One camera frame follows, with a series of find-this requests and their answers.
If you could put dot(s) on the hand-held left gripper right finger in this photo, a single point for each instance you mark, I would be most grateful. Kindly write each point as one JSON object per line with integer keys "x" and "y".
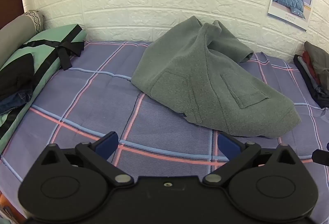
{"x": 228, "y": 146}

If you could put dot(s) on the grey-green fleece pants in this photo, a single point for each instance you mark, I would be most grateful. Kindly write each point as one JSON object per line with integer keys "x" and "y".
{"x": 205, "y": 85}

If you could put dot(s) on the blue denim garment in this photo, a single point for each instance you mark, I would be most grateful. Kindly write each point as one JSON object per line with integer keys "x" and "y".
{"x": 12, "y": 103}

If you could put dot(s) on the grey rolled bolster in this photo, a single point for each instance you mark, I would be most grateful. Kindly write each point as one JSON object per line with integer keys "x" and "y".
{"x": 15, "y": 33}

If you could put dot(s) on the black cloth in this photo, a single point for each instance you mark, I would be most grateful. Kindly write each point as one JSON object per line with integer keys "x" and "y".
{"x": 16, "y": 77}

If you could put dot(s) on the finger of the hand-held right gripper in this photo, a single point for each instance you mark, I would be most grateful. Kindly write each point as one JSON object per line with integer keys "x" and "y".
{"x": 321, "y": 155}

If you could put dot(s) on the purple plaid bed sheet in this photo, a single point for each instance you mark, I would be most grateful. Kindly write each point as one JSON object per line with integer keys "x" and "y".
{"x": 97, "y": 100}

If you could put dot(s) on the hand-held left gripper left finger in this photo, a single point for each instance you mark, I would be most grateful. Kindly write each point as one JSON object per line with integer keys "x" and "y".
{"x": 107, "y": 145}

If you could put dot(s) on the orange printed cloth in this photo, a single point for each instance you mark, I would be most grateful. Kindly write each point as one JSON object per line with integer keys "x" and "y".
{"x": 6, "y": 209}

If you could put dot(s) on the stack of folded clothes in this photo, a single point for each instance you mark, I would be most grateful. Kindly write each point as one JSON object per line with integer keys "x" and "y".
{"x": 314, "y": 74}

